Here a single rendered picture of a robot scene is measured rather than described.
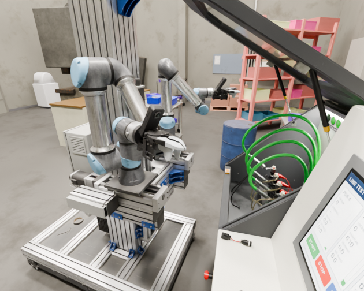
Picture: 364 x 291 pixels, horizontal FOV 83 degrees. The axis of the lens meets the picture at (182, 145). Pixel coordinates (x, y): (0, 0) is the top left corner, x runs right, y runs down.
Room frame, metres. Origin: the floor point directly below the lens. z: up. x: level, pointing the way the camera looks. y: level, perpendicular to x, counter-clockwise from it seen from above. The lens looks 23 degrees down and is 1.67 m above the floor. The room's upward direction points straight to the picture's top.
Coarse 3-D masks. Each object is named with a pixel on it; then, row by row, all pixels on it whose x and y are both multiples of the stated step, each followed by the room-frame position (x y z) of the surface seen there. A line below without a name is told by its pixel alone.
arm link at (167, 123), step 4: (160, 120) 1.47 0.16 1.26; (164, 120) 1.46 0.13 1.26; (168, 120) 1.46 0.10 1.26; (172, 120) 1.46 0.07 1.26; (160, 124) 1.45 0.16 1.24; (164, 124) 1.43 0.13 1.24; (168, 124) 1.42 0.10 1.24; (172, 124) 1.44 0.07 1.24; (160, 128) 1.45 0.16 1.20; (164, 128) 1.42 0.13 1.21; (168, 128) 1.42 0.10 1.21; (172, 128) 1.44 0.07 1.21; (172, 132) 1.44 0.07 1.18
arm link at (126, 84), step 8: (112, 64) 0.94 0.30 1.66; (120, 64) 0.97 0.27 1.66; (120, 72) 0.95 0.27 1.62; (128, 72) 0.97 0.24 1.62; (120, 80) 0.93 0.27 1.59; (128, 80) 0.95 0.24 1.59; (120, 88) 0.94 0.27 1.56; (128, 88) 0.92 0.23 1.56; (136, 88) 0.95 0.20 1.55; (128, 96) 0.90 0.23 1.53; (136, 96) 0.91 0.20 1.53; (128, 104) 0.89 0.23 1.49; (136, 104) 0.88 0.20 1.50; (144, 104) 0.91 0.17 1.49; (136, 112) 0.86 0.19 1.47; (144, 112) 0.87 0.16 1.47; (136, 120) 0.85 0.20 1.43
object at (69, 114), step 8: (56, 104) 3.93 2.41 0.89; (64, 104) 3.93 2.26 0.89; (72, 104) 3.93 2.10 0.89; (80, 104) 3.93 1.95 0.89; (56, 112) 3.97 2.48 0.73; (64, 112) 3.89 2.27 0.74; (72, 112) 3.82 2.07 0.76; (80, 112) 3.74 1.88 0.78; (56, 120) 3.99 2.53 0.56; (64, 120) 3.91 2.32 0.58; (72, 120) 3.83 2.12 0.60; (80, 120) 3.76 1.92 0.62; (56, 128) 4.01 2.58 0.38; (64, 128) 3.93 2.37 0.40; (64, 144) 3.97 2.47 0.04
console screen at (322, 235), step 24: (360, 168) 0.44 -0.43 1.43; (336, 192) 0.46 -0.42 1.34; (360, 192) 0.39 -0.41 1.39; (312, 216) 0.49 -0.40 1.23; (336, 216) 0.41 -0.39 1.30; (360, 216) 0.36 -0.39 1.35; (312, 240) 0.43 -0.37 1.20; (336, 240) 0.37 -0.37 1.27; (360, 240) 0.32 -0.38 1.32; (312, 264) 0.39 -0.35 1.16; (336, 264) 0.33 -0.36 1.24; (360, 264) 0.29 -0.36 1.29; (312, 288) 0.34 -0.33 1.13; (336, 288) 0.29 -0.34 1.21; (360, 288) 0.26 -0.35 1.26
